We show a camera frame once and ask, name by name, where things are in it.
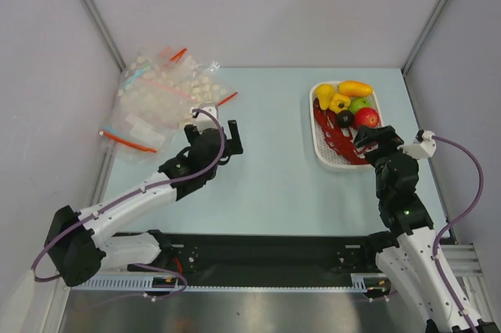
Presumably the dark mangosteen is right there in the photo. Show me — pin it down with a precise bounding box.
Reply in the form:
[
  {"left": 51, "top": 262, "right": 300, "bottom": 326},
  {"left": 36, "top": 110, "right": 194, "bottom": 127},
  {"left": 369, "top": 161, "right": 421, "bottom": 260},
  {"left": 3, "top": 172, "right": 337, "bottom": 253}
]
[{"left": 336, "top": 110, "right": 355, "bottom": 128}]

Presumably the yellow pear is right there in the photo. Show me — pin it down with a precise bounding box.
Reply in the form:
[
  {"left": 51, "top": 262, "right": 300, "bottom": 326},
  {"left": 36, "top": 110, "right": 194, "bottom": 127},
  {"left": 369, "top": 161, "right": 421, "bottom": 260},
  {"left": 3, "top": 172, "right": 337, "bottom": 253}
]
[{"left": 315, "top": 84, "right": 336, "bottom": 110}]

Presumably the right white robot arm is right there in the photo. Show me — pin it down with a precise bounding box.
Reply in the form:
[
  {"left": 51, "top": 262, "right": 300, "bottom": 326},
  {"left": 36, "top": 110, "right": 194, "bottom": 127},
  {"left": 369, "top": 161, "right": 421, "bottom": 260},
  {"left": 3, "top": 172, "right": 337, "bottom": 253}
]
[{"left": 354, "top": 125, "right": 499, "bottom": 332}]

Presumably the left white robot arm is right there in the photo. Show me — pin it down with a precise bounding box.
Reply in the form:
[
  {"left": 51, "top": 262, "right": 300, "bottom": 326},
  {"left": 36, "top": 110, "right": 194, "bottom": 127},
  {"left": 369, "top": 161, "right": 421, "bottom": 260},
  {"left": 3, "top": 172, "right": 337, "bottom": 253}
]
[{"left": 45, "top": 120, "right": 243, "bottom": 287}]

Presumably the pile of zip bags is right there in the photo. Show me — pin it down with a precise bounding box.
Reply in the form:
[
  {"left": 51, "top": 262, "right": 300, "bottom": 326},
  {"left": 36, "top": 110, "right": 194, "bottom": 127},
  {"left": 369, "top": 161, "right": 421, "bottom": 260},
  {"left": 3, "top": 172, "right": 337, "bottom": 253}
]
[{"left": 99, "top": 46, "right": 237, "bottom": 164}]

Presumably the red apple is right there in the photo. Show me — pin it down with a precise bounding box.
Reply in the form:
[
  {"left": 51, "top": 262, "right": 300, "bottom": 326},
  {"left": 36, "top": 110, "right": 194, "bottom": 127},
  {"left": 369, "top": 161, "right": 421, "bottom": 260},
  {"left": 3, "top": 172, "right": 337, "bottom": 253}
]
[{"left": 354, "top": 107, "right": 380, "bottom": 128}]

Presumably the red lobster toy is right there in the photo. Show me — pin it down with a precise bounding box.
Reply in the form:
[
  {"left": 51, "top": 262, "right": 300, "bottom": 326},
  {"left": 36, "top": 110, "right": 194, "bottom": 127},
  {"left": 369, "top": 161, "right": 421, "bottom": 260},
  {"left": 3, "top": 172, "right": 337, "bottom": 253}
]
[{"left": 320, "top": 111, "right": 369, "bottom": 165}]

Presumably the green apple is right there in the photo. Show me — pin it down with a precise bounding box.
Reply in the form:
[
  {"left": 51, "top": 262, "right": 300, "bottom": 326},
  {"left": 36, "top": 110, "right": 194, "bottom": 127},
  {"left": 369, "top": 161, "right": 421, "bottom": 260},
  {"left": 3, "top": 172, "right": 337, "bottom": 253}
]
[{"left": 348, "top": 97, "right": 371, "bottom": 115}]

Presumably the yellow bell pepper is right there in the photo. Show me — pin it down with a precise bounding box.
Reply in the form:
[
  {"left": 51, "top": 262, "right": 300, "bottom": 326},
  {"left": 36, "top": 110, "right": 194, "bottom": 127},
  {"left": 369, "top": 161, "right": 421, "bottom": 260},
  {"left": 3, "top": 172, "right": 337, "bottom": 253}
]
[{"left": 328, "top": 92, "right": 351, "bottom": 114}]

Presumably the white perforated basket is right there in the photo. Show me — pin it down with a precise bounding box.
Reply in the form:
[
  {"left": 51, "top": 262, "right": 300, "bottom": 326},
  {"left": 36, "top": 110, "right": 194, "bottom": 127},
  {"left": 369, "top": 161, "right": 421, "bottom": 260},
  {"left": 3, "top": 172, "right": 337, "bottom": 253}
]
[{"left": 309, "top": 80, "right": 383, "bottom": 172}]

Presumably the orange yellow mango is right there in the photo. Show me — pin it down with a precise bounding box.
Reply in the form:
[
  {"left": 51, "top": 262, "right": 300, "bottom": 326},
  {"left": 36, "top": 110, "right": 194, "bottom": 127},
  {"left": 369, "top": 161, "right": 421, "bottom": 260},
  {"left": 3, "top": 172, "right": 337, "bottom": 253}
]
[{"left": 337, "top": 80, "right": 373, "bottom": 97}]

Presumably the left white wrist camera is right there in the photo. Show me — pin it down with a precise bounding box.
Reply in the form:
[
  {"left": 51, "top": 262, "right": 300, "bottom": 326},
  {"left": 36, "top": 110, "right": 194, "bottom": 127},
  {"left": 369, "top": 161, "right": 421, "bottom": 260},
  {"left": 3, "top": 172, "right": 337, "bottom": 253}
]
[{"left": 191, "top": 103, "right": 219, "bottom": 132}]

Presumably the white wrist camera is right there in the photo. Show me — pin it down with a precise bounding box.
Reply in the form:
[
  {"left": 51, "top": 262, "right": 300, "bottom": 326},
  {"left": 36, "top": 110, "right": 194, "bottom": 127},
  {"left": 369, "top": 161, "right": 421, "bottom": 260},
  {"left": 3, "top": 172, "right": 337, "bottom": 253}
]
[
  {"left": 398, "top": 129, "right": 436, "bottom": 160},
  {"left": 191, "top": 103, "right": 219, "bottom": 132}
]

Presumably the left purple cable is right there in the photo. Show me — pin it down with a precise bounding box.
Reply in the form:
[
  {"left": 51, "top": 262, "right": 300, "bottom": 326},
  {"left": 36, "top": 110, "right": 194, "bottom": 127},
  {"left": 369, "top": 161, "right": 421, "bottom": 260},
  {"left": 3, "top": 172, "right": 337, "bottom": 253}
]
[{"left": 30, "top": 107, "right": 227, "bottom": 284}]

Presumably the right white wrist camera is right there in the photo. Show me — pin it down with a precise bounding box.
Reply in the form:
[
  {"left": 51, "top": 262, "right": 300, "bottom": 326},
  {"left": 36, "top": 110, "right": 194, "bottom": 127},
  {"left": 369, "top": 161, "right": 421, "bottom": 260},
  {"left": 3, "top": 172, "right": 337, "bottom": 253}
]
[{"left": 398, "top": 129, "right": 436, "bottom": 160}]

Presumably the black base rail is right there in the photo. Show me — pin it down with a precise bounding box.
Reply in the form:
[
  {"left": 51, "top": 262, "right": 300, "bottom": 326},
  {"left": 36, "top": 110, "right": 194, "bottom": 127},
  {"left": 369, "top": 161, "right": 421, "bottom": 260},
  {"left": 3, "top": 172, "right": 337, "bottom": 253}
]
[{"left": 147, "top": 230, "right": 379, "bottom": 288}]

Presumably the white slotted cable duct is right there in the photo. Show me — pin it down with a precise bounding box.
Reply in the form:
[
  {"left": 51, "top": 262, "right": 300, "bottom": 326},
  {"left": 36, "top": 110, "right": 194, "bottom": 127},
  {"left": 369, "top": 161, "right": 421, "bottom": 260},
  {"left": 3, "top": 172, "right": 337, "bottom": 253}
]
[{"left": 72, "top": 272, "right": 189, "bottom": 291}]

